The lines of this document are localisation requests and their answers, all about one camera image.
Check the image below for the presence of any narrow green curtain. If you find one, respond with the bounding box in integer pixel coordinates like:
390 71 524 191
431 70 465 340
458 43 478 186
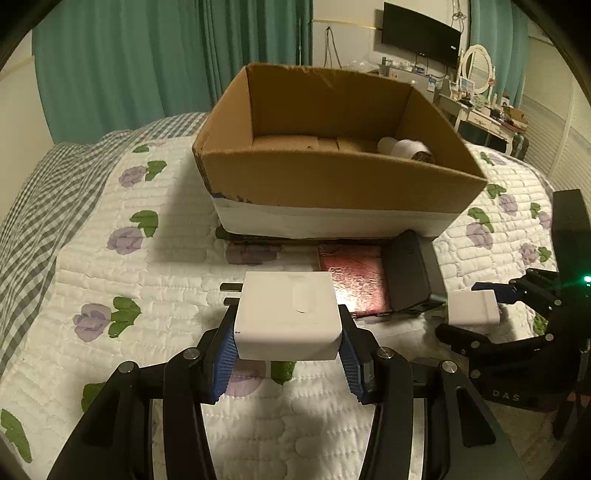
470 0 530 104

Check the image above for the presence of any pink foil box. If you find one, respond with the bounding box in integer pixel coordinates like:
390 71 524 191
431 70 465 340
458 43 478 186
317 244 394 317

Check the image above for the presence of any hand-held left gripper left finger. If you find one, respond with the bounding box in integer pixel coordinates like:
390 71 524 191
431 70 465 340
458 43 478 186
46 305 242 480

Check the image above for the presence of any grey checked blanket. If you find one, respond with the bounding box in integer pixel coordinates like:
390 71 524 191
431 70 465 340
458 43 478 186
0 130 136 374

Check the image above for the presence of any black wall television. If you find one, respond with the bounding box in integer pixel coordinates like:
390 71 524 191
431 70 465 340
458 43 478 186
381 2 463 61

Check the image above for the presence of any white paper cup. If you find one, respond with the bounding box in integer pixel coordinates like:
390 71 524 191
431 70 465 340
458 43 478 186
377 136 435 163

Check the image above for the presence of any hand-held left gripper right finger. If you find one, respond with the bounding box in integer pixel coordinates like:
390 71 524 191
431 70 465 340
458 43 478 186
338 305 523 480

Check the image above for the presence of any small white power adapter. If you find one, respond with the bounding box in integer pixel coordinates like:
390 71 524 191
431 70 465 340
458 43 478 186
447 289 502 326

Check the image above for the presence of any dark grey rectangular case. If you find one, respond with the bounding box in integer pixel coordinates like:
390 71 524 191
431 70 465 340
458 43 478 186
385 229 447 313

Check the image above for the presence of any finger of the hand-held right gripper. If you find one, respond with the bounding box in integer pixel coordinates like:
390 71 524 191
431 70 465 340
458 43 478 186
436 322 556 371
471 268 562 320

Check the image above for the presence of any white dressing table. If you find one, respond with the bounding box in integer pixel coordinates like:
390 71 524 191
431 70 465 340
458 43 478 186
438 91 529 158

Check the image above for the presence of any white oval vanity mirror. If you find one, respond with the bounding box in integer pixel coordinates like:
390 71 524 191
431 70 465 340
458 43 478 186
461 44 493 94

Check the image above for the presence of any wide green curtain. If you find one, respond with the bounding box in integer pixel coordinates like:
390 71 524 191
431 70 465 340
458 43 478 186
31 0 313 145

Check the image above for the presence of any white floral quilt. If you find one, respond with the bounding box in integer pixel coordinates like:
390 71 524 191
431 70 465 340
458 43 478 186
0 112 591 480

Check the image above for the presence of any cluttered desk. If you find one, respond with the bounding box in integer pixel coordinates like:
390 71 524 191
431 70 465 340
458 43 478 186
342 54 455 103

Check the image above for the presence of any brown cardboard box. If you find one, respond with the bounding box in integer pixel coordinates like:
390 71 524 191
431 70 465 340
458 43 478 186
192 63 489 241

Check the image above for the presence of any large white power adapter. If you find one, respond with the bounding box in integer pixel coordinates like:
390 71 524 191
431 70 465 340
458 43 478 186
221 270 345 361

